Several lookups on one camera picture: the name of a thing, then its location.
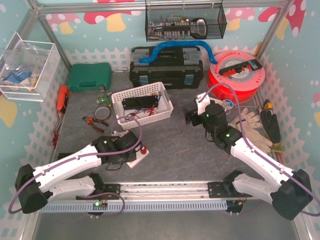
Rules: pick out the white work glove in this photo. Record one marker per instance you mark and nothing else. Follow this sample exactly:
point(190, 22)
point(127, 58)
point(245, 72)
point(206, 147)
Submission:
point(250, 123)

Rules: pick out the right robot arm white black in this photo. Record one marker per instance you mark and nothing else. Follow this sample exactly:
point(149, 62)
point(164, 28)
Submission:
point(288, 191)

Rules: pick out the orange multimeter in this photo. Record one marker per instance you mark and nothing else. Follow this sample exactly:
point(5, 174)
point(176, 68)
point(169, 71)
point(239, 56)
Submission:
point(62, 99)

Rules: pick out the yellow black screwdriver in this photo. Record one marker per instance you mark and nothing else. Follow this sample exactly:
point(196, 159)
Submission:
point(267, 105)

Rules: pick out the blue white glove in box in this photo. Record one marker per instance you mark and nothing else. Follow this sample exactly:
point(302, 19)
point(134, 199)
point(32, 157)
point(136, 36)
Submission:
point(19, 75)

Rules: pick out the black bracket on floor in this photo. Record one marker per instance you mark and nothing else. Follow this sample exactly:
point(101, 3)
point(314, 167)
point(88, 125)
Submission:
point(63, 155)

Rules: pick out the green brass valve fitting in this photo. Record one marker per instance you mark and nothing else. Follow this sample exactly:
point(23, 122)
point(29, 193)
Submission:
point(105, 99)

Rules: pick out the clear acrylic wall box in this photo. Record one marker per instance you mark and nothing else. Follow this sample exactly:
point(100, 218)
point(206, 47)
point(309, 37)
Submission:
point(42, 58)

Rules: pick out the red multimeter probe leads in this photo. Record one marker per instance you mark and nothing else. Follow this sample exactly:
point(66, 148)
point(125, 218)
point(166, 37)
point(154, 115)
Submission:
point(56, 131)

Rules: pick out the black toolbox with blue latches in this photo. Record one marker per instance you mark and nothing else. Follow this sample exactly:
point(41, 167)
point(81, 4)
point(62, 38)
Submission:
point(175, 67)

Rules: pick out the green plastic tool case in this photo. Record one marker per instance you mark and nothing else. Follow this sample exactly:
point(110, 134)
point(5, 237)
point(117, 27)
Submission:
point(91, 76)

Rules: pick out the red filament spool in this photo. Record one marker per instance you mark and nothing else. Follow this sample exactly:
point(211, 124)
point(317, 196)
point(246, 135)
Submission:
point(240, 70)

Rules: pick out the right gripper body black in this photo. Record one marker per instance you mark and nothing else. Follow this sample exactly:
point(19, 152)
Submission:
point(191, 116)

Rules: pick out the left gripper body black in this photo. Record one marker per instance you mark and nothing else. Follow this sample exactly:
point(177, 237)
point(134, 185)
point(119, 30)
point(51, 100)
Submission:
point(133, 139)

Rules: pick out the white peg base plate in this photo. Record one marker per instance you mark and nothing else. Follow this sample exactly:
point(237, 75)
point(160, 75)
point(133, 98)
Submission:
point(139, 158)

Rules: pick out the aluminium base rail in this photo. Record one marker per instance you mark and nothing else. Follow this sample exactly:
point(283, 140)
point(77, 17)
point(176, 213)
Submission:
point(168, 191)

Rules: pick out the white plastic perforated basket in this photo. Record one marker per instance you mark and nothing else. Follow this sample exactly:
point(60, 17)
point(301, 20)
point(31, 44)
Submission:
point(146, 115)

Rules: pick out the black battery holder in basket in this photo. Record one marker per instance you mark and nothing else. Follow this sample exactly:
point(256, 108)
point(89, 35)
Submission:
point(140, 102)

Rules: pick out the black wire mesh basket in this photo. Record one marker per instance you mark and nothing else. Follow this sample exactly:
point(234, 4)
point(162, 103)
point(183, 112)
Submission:
point(179, 20)

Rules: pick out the grey slotted cable duct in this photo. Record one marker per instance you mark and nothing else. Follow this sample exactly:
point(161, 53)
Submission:
point(136, 206)

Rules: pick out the orange black pliers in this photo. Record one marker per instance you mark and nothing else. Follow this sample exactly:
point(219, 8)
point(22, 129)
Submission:
point(91, 121)

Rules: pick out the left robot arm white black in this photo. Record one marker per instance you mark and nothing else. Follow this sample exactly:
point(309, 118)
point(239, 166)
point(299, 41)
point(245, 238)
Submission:
point(48, 175)

